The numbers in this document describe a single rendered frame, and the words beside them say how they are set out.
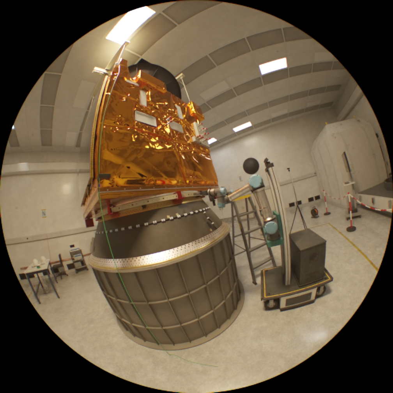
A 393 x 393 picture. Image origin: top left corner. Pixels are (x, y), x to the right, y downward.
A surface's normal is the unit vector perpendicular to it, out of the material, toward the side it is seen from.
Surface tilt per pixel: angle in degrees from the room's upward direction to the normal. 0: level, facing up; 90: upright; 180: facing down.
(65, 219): 90
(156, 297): 90
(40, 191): 90
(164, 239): 62
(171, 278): 90
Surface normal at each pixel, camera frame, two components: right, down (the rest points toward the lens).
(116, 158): 0.75, -0.10
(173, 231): 0.31, -0.62
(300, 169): -0.56, 0.07
